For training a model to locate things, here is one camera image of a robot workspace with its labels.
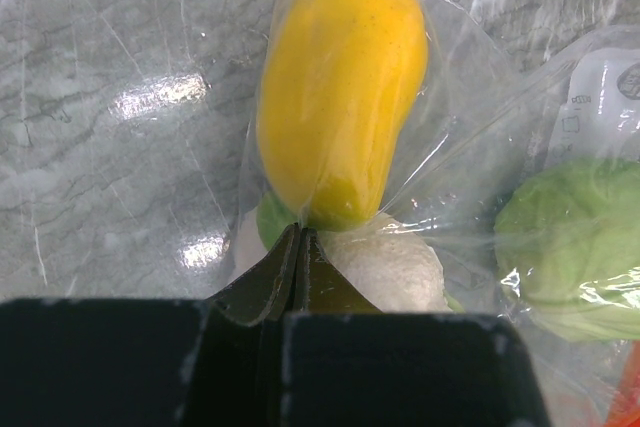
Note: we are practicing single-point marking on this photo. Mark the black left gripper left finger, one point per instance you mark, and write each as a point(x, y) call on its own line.
point(235, 373)

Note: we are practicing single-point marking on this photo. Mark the clear zip top bag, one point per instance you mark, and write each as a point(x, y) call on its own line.
point(129, 158)

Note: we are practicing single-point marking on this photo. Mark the green fake cabbage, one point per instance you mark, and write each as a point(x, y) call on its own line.
point(567, 243)

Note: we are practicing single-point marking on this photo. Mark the white fake cauliflower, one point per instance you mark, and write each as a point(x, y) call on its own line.
point(394, 270)

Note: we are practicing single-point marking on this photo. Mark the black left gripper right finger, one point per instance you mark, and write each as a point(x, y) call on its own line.
point(345, 363)

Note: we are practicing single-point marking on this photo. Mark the yellow fake mango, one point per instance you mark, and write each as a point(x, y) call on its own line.
point(340, 79)

